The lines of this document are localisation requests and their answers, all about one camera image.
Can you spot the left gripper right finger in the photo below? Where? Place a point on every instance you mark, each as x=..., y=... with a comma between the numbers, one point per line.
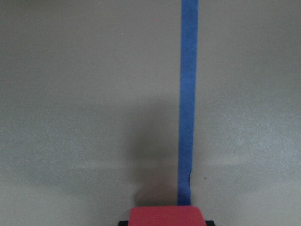
x=209, y=223

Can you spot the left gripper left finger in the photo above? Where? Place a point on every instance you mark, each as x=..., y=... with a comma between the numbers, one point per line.
x=123, y=223

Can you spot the red block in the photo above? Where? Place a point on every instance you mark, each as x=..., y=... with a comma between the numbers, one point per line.
x=166, y=216

